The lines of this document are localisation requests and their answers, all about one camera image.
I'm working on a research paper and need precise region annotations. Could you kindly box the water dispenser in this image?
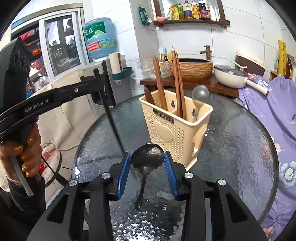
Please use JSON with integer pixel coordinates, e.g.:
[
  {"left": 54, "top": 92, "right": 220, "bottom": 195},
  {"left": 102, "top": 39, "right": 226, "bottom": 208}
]
[{"left": 78, "top": 57, "right": 132, "bottom": 106}]

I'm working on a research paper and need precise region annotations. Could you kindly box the brown glass bottle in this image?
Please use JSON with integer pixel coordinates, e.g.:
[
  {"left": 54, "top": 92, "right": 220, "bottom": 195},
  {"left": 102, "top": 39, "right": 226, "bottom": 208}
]
[{"left": 285, "top": 57, "right": 292, "bottom": 79}]

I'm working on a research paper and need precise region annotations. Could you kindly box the cream plastic utensil holder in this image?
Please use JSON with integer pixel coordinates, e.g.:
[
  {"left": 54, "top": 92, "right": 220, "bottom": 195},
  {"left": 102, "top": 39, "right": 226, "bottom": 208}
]
[{"left": 139, "top": 90, "right": 213, "bottom": 170}]

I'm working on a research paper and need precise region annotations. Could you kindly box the hand with gold nails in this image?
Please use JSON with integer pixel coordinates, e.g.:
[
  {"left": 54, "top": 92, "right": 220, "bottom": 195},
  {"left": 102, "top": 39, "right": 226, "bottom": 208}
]
[{"left": 1, "top": 123, "right": 42, "bottom": 182}]

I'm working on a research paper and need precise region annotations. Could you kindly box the woven basin sink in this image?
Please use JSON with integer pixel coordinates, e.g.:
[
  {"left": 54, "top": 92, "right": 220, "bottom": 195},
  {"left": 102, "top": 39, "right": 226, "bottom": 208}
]
[{"left": 179, "top": 58, "right": 213, "bottom": 81}]

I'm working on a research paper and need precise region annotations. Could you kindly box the bronze faucet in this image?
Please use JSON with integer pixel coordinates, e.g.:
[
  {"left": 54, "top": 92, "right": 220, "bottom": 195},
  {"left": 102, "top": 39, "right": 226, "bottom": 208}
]
[{"left": 200, "top": 45, "right": 212, "bottom": 61}]

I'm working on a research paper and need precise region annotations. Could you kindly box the wooden wall shelf mirror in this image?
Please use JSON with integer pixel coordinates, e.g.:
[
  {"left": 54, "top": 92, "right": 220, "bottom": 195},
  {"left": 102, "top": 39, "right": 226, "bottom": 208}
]
[{"left": 152, "top": 1, "right": 230, "bottom": 28}]

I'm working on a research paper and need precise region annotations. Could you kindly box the green hanging packet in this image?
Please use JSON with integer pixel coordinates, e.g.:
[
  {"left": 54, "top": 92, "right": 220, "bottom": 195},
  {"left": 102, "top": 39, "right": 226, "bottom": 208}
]
[{"left": 138, "top": 7, "right": 152, "bottom": 26}]

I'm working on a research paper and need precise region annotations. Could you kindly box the white paper cup stack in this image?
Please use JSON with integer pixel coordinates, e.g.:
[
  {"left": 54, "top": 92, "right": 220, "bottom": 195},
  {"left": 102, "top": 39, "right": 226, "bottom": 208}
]
[{"left": 109, "top": 52, "right": 122, "bottom": 74}]

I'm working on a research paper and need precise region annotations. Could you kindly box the round glass table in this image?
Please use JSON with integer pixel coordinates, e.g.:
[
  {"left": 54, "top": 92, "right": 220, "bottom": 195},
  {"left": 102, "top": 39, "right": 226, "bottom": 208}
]
[{"left": 72, "top": 94, "right": 279, "bottom": 240}]

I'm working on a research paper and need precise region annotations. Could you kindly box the brown chopstick pair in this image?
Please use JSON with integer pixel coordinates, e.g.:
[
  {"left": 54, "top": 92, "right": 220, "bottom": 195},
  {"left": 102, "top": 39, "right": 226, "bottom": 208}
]
[{"left": 172, "top": 52, "right": 183, "bottom": 118}]

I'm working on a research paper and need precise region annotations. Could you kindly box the brown handled metal spoon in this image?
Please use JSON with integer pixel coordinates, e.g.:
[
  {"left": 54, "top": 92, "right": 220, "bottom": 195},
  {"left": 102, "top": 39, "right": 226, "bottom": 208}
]
[{"left": 191, "top": 85, "right": 209, "bottom": 122}]

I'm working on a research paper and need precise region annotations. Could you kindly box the silver metal spoon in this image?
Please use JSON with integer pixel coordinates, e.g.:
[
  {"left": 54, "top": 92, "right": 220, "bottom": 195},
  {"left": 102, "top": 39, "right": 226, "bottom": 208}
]
[{"left": 131, "top": 143, "right": 164, "bottom": 210}]

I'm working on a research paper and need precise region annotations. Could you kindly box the teal cup holder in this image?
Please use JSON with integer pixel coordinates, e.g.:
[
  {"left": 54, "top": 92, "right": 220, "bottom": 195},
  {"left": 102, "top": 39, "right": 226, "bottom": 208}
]
[{"left": 112, "top": 67, "right": 133, "bottom": 82}]

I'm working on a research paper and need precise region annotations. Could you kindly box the stool with cushion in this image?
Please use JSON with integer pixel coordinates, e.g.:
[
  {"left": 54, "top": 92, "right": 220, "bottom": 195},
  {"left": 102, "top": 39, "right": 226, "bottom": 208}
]
[{"left": 40, "top": 144, "right": 62, "bottom": 187}]

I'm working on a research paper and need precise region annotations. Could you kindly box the blue water jug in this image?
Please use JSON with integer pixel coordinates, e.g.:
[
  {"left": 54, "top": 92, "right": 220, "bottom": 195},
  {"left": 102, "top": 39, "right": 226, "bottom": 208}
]
[{"left": 84, "top": 18, "right": 118, "bottom": 60}]

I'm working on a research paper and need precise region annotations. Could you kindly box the clear plastic bag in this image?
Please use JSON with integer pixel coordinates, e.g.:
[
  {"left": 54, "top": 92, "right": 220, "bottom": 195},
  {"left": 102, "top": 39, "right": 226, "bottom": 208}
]
[{"left": 131, "top": 56, "right": 172, "bottom": 81}]

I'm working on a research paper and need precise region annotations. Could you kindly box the purple floral cloth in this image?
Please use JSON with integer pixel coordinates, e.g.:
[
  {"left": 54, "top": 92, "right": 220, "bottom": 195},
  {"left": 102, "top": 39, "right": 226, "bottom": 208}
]
[{"left": 238, "top": 75, "right": 296, "bottom": 240}]

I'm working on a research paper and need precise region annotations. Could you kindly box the yellow wrap roll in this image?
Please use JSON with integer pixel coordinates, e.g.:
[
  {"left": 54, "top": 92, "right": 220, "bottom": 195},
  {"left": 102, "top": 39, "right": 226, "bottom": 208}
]
[{"left": 278, "top": 40, "right": 287, "bottom": 76}]

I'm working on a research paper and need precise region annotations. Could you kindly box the wooden sink counter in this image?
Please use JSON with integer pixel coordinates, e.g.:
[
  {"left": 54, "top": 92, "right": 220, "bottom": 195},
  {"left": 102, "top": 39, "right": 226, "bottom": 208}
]
[{"left": 140, "top": 74, "right": 239, "bottom": 98}]

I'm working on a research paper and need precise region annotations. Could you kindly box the dark soy sauce bottle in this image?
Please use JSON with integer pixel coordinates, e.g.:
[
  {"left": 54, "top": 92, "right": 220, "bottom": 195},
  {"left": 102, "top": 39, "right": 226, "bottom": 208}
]
[{"left": 198, "top": 0, "right": 211, "bottom": 20}]

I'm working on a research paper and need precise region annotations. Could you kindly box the window with frame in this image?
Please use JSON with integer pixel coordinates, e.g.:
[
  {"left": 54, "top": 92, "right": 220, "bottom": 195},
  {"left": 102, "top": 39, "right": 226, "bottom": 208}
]
[{"left": 10, "top": 7, "right": 90, "bottom": 82}]

